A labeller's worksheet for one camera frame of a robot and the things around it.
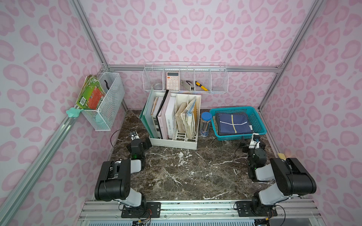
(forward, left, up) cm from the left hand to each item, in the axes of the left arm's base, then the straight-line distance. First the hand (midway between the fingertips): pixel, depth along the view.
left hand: (138, 137), depth 93 cm
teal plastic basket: (+10, -82, -1) cm, 83 cm away
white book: (+6, -21, +17) cm, 28 cm away
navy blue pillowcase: (+11, -63, 0) cm, 64 cm away
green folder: (-1, -10, +23) cm, 25 cm away
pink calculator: (+31, -23, +23) cm, 44 cm away
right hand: (-2, -72, +4) cm, 72 cm away
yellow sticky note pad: (-8, -97, -11) cm, 98 cm away
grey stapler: (+24, -34, +23) cm, 47 cm away
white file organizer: (+9, -26, +7) cm, 29 cm away
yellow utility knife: (+29, -43, +18) cm, 55 cm away
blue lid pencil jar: (+6, -44, +6) cm, 45 cm away
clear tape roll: (+29, -13, +20) cm, 37 cm away
